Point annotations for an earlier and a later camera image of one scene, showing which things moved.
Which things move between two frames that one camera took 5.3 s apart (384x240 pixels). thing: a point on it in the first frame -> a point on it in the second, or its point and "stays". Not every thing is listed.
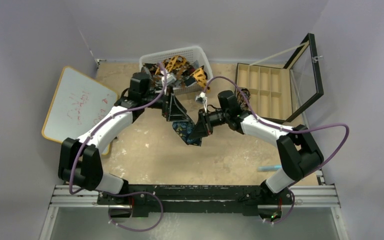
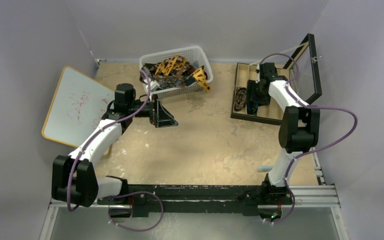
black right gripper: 206,122 -> 253,94
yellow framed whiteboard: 78,103 stays
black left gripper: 173,111 -> 160,117
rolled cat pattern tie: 247,95 stays
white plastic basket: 194,53 stays
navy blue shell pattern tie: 188,131 -> 252,108
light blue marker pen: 269,168 stays
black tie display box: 282,94 stays
